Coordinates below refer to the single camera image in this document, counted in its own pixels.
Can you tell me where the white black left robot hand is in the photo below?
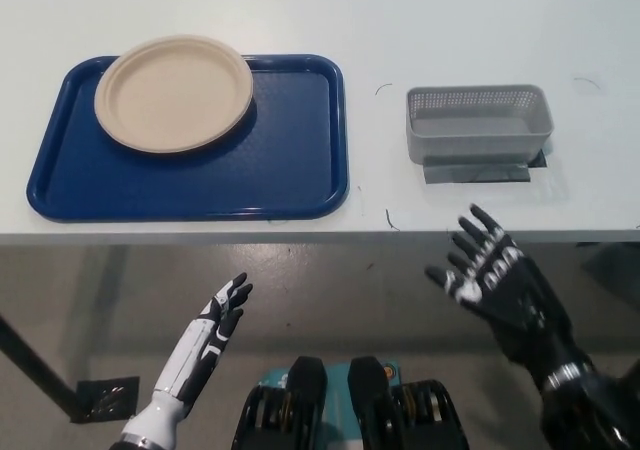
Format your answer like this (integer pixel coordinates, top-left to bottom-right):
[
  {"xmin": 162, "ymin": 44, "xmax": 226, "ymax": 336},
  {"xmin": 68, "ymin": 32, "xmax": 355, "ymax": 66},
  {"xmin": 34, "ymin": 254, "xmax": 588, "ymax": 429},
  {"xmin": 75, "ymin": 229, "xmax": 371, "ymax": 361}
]
[{"xmin": 151, "ymin": 271, "xmax": 254, "ymax": 415}]

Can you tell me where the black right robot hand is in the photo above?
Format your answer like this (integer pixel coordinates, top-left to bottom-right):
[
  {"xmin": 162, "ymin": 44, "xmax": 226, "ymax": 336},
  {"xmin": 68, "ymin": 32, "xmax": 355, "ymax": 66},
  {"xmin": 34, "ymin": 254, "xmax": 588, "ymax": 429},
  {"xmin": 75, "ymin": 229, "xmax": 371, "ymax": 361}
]
[{"xmin": 423, "ymin": 203, "xmax": 597, "ymax": 387}]

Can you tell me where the beige paper plate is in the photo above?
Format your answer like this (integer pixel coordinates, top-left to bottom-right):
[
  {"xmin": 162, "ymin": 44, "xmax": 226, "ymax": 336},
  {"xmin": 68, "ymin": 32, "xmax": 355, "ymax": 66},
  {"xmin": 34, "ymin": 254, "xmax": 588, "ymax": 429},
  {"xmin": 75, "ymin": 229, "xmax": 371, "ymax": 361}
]
[{"xmin": 93, "ymin": 33, "xmax": 257, "ymax": 156}]

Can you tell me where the black table foot plate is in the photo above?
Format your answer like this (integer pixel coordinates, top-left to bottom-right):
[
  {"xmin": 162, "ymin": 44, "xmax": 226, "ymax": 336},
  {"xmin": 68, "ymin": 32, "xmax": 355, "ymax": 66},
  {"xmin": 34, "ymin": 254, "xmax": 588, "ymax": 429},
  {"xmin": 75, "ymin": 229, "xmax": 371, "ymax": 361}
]
[{"xmin": 69, "ymin": 377, "xmax": 142, "ymax": 425}]

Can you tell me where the blue plastic tray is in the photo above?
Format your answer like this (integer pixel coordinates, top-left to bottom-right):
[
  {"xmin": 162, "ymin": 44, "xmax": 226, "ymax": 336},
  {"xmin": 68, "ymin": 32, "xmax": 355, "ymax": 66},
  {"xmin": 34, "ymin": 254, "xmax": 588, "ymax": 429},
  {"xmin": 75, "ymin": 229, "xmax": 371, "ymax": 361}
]
[{"xmin": 27, "ymin": 53, "xmax": 350, "ymax": 222}]

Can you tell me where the black ribbed robot body block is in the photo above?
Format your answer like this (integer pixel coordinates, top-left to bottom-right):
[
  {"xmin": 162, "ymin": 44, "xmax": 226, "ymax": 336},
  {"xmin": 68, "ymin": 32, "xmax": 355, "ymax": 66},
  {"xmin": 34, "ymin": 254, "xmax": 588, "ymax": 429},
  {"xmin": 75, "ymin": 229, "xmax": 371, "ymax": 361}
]
[
  {"xmin": 347, "ymin": 355, "xmax": 470, "ymax": 450},
  {"xmin": 232, "ymin": 355, "xmax": 329, "ymax": 450}
]

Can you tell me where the black tape patch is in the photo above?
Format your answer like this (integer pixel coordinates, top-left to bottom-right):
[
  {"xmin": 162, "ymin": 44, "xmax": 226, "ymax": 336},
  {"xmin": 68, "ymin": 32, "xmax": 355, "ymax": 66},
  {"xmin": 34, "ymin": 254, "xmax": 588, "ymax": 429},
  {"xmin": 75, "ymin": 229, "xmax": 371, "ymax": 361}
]
[{"xmin": 422, "ymin": 148, "xmax": 548, "ymax": 188}]

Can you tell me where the black table leg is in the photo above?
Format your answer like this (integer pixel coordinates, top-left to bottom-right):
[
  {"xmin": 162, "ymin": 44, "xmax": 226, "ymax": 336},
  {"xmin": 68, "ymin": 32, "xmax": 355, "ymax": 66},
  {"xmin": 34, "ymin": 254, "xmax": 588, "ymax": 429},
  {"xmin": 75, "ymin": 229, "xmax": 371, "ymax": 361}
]
[{"xmin": 0, "ymin": 314, "xmax": 84, "ymax": 414}]

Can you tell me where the grey perforated plastic basket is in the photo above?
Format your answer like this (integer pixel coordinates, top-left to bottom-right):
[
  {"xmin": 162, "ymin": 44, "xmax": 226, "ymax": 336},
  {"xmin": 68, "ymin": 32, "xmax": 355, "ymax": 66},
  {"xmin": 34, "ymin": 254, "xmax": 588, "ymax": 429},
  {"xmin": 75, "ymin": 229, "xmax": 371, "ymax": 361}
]
[{"xmin": 405, "ymin": 84, "xmax": 555, "ymax": 166}]

